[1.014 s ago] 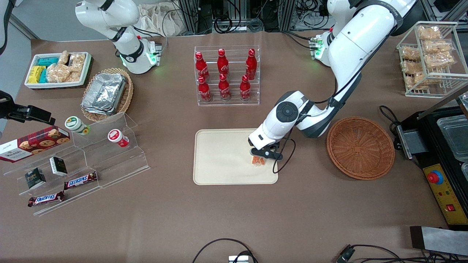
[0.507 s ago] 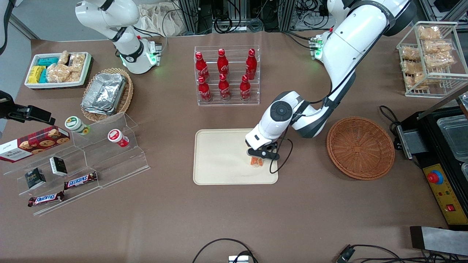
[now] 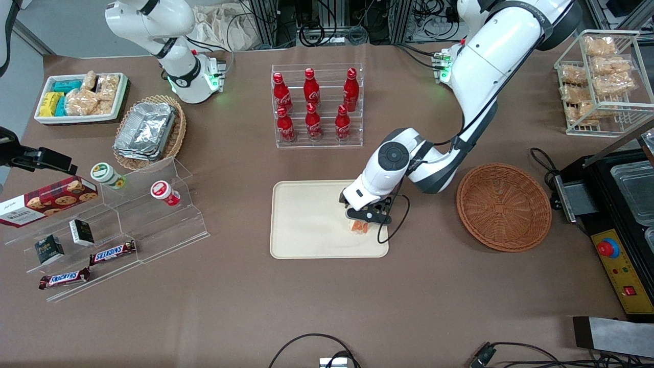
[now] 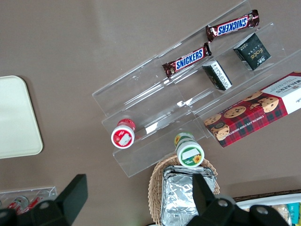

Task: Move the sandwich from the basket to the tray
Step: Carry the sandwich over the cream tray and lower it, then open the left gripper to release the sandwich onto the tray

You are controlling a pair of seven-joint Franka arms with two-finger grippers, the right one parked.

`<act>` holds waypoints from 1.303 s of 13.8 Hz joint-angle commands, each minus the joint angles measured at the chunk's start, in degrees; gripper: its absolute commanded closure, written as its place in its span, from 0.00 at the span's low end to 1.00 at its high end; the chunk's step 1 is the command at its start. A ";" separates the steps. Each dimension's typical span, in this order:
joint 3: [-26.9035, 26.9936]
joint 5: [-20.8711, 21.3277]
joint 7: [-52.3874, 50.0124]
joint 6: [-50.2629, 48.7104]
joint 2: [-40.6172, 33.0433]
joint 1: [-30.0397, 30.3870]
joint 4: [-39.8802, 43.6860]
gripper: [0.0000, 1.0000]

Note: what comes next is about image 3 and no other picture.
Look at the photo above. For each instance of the green lid yogurt cup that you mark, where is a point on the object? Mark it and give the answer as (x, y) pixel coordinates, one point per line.
(104, 174)

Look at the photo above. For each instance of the small black white box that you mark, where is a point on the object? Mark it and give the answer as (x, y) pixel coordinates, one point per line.
(82, 232)

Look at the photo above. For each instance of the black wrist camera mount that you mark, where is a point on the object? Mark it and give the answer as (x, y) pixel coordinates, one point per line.
(7, 145)

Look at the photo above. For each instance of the red tartan cookie box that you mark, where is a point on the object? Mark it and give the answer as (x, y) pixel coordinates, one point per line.
(46, 202)

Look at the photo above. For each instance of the stacked aluminium foil containers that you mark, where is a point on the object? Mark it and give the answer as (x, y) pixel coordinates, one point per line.
(145, 130)

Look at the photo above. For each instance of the puffed rice snack bag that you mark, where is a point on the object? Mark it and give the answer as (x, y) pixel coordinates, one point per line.
(104, 107)
(82, 102)
(108, 86)
(90, 81)

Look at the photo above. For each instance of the wrapped bread pack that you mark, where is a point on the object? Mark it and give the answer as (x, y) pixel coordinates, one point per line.
(600, 45)
(612, 65)
(615, 83)
(573, 74)
(581, 113)
(575, 94)

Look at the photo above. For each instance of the red cola bottle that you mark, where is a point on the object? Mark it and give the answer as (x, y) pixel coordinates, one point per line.
(342, 125)
(351, 92)
(281, 94)
(285, 128)
(311, 91)
(313, 125)

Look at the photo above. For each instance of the teal snack pack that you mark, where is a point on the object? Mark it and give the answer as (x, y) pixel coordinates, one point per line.
(66, 86)

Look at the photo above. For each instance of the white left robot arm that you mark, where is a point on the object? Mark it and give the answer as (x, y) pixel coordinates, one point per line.
(490, 56)

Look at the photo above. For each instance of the beige cloth bag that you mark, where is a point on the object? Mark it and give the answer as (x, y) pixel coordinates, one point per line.
(225, 28)

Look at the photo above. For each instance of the red lid yogurt cup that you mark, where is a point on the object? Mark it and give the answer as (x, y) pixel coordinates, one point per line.
(162, 190)

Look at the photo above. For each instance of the yellow snack pack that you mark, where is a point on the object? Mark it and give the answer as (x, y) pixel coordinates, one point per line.
(50, 104)

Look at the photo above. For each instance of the snickers chocolate bar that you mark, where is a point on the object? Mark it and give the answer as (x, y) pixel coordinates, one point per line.
(64, 278)
(112, 252)

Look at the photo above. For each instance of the grey metal plate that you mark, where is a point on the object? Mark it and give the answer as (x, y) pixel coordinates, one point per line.
(618, 337)

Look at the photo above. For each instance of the clear acrylic bottle rack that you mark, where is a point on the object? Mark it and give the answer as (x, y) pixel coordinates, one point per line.
(327, 144)

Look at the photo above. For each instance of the clear acrylic stepped shelf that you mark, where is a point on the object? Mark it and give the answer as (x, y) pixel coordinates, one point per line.
(153, 230)

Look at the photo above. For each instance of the white rectangular snack tray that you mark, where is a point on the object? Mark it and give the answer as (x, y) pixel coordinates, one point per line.
(76, 120)

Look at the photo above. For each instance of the clear plastic container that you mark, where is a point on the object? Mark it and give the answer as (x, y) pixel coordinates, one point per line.
(636, 191)
(650, 239)

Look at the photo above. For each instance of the round brown wicker basket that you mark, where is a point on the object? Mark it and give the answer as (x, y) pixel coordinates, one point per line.
(503, 207)

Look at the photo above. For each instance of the oval light wicker basket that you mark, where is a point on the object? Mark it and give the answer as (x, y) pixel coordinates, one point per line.
(180, 130)

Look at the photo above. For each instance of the aluminium frame post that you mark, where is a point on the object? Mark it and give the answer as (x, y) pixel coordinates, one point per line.
(265, 20)
(401, 20)

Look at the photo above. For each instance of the triangular sandwich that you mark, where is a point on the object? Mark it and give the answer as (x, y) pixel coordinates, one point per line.
(360, 228)

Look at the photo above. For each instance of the black sealing machine yellow panel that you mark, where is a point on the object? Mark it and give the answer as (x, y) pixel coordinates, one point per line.
(621, 271)

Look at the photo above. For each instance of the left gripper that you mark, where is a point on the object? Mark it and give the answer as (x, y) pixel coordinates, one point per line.
(342, 198)

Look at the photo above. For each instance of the cream plastic serving tray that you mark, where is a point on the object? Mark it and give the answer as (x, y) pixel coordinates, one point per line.
(306, 225)

